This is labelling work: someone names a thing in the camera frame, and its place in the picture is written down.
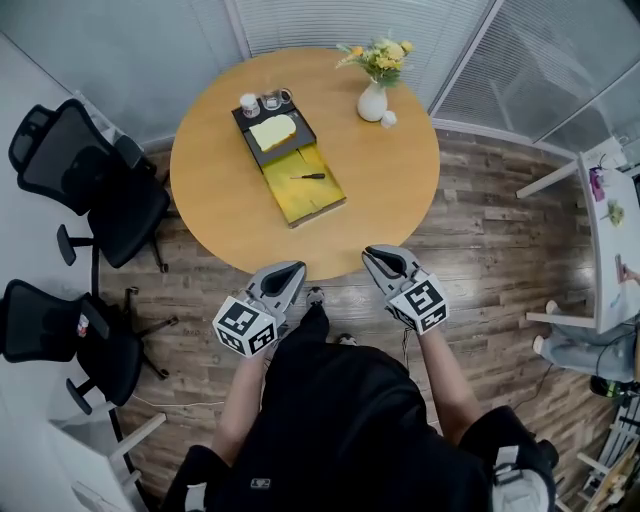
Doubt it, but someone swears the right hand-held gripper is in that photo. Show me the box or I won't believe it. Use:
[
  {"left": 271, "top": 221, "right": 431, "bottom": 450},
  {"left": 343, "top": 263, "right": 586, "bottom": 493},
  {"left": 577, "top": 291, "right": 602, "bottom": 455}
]
[{"left": 361, "top": 243, "right": 450, "bottom": 335}]

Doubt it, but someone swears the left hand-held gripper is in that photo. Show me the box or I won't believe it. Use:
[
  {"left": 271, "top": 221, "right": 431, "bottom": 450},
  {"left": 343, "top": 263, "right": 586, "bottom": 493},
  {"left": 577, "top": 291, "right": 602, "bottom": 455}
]
[{"left": 212, "top": 260, "right": 307, "bottom": 358}]

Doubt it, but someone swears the yellow and black tray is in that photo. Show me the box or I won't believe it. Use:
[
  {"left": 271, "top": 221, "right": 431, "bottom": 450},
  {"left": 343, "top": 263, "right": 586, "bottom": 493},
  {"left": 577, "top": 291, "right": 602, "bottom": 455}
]
[{"left": 230, "top": 94, "right": 349, "bottom": 230}]

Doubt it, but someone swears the person's left forearm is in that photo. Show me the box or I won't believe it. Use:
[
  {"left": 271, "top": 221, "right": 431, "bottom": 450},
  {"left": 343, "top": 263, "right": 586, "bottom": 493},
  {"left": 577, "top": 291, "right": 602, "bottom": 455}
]
[{"left": 212, "top": 349, "right": 271, "bottom": 466}]

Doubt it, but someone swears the person's right forearm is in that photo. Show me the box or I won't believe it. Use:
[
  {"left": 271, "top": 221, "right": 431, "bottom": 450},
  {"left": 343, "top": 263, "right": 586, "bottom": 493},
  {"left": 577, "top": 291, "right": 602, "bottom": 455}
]
[{"left": 417, "top": 327, "right": 484, "bottom": 446}]

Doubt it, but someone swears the round wooden table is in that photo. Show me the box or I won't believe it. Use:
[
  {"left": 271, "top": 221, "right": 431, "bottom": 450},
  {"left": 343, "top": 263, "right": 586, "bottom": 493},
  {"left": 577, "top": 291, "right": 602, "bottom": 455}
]
[{"left": 169, "top": 47, "right": 441, "bottom": 282}]

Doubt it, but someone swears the person's black clothing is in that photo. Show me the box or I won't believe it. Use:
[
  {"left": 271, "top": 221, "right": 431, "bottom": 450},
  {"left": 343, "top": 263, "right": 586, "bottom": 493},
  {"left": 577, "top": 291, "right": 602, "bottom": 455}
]
[{"left": 162, "top": 304, "right": 559, "bottom": 512}]

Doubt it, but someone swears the yellow bread-shaped sponge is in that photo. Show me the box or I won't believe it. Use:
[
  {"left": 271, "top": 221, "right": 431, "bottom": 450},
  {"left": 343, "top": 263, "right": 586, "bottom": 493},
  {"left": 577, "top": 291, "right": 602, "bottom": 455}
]
[{"left": 248, "top": 113, "right": 297, "bottom": 154}]

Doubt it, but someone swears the black mesh office chair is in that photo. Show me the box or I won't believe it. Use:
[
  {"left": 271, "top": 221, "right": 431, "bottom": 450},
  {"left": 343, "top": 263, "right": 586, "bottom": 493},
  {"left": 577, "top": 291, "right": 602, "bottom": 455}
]
[
  {"left": 8, "top": 98, "right": 172, "bottom": 274},
  {"left": 0, "top": 278, "right": 180, "bottom": 416}
]

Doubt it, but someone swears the white vase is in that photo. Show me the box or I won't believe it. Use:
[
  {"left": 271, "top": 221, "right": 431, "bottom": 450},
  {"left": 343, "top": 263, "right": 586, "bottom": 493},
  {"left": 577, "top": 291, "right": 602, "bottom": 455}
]
[{"left": 356, "top": 79, "right": 389, "bottom": 123}]

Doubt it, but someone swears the clear glass mug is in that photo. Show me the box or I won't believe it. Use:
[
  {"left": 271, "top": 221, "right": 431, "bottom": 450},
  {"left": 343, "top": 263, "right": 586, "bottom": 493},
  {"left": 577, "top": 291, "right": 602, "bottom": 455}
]
[{"left": 262, "top": 87, "right": 294, "bottom": 110}]

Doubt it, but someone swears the yellow flower bouquet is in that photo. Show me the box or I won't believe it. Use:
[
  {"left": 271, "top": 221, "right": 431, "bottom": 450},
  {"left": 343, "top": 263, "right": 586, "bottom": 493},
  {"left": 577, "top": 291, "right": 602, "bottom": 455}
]
[{"left": 335, "top": 37, "right": 415, "bottom": 90}]

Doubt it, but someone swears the white desk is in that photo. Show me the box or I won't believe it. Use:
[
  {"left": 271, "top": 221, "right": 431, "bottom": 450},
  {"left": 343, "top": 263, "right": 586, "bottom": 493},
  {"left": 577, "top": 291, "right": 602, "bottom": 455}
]
[
  {"left": 49, "top": 412, "right": 168, "bottom": 512},
  {"left": 515, "top": 137, "right": 640, "bottom": 335}
]

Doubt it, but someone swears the purple item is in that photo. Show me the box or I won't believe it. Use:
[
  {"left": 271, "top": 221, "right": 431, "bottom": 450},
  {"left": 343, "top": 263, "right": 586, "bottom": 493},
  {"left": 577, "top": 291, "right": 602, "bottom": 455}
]
[{"left": 588, "top": 167, "right": 607, "bottom": 202}]

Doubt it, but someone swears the small green plant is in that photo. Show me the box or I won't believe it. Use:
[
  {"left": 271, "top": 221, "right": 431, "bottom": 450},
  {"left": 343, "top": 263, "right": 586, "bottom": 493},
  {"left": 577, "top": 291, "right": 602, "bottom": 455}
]
[{"left": 599, "top": 199, "right": 626, "bottom": 227}]

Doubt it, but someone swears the white metal rack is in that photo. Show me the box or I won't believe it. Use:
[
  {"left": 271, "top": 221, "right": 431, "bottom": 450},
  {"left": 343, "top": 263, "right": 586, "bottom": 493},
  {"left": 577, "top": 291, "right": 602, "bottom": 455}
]
[{"left": 577, "top": 409, "right": 640, "bottom": 512}]

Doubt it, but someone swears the white floor cable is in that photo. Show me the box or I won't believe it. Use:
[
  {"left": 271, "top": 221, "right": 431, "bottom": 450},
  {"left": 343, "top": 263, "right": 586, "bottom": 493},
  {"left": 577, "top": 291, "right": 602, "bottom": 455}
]
[{"left": 132, "top": 394, "right": 226, "bottom": 407}]

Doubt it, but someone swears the black floor cable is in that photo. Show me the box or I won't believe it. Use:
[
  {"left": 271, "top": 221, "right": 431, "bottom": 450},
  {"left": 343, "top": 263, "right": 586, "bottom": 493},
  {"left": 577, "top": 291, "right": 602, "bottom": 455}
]
[{"left": 512, "top": 362, "right": 554, "bottom": 411}]

